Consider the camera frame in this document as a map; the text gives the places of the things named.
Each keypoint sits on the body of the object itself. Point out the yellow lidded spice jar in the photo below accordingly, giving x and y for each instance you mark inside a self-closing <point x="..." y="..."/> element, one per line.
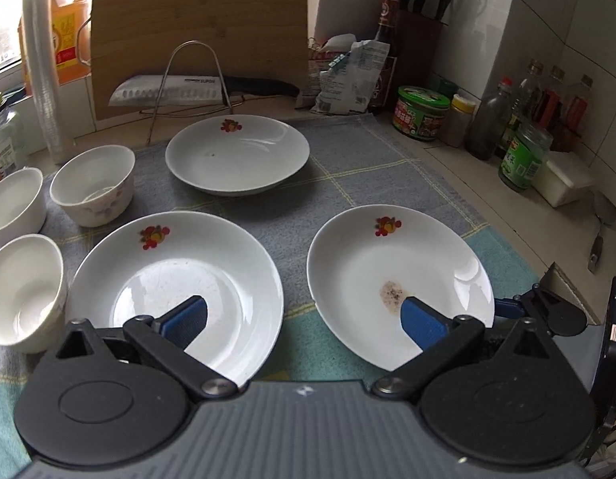
<point x="457" y="120"/>

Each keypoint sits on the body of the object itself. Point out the dark glass sauce bottle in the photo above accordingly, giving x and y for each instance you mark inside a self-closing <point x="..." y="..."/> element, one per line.
<point x="490" y="122"/>

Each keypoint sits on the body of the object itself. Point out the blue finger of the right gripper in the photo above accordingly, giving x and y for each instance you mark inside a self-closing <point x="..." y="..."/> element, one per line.
<point x="508" y="308"/>

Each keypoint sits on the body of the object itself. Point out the wire knife rack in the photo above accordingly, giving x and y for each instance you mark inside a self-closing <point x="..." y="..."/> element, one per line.
<point x="184" y="90"/>

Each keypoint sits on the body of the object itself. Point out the crumpled white plastic bag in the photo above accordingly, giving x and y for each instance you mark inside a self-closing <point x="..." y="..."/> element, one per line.
<point x="343" y="73"/>

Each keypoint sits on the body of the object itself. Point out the grey checked dish towel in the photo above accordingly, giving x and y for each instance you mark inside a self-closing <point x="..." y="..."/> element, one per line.
<point x="352" y="162"/>

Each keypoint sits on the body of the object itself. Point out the green labelled glass jar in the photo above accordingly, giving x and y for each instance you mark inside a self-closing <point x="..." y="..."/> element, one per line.
<point x="525" y="155"/>

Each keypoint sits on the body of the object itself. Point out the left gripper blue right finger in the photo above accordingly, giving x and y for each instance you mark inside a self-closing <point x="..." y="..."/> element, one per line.
<point x="423" y="324"/>

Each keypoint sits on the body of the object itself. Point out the white bowl floral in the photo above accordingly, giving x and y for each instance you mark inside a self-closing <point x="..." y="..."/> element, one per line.
<point x="33" y="293"/>
<point x="95" y="187"/>

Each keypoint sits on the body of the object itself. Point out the green lidded sauce jar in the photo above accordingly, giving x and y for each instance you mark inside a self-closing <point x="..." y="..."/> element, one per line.
<point x="419" y="113"/>

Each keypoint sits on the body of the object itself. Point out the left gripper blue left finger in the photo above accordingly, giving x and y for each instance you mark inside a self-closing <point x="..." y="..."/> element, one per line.
<point x="183" y="323"/>

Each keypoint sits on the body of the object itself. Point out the white bowl plain left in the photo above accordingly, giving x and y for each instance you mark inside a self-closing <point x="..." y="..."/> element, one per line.
<point x="22" y="205"/>

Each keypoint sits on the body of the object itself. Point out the dark wooden knife block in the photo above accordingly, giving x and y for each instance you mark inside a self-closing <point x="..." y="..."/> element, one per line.
<point x="417" y="39"/>

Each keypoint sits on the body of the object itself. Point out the white bowl floral near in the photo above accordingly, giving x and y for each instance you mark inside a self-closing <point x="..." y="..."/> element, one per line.
<point x="33" y="293"/>

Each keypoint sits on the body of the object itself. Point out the bamboo cutting board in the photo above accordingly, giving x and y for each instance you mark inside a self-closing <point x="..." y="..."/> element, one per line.
<point x="261" y="39"/>

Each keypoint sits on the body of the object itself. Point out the steel santoku knife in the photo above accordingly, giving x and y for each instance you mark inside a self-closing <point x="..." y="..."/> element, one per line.
<point x="142" y="91"/>

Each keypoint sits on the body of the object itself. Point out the white plate with stain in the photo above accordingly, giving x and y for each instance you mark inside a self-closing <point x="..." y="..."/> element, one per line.
<point x="364" y="262"/>

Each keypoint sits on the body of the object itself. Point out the metal spatula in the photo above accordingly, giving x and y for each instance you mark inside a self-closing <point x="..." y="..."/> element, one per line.
<point x="605" y="212"/>

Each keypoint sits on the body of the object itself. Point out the dark soy sauce bottle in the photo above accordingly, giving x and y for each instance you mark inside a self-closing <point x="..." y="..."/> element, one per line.
<point x="386" y="34"/>

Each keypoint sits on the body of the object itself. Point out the glass jar with label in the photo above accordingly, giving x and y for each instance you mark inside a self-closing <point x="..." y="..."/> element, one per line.
<point x="13" y="150"/>

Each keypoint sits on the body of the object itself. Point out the white bowl floral far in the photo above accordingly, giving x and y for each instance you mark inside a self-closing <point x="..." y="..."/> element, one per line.
<point x="95" y="187"/>

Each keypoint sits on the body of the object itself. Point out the orange cooking oil bottle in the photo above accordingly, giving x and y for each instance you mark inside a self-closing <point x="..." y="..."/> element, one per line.
<point x="71" y="36"/>

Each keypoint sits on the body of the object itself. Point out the white plastic box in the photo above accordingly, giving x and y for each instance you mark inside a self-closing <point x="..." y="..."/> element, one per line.
<point x="563" y="178"/>

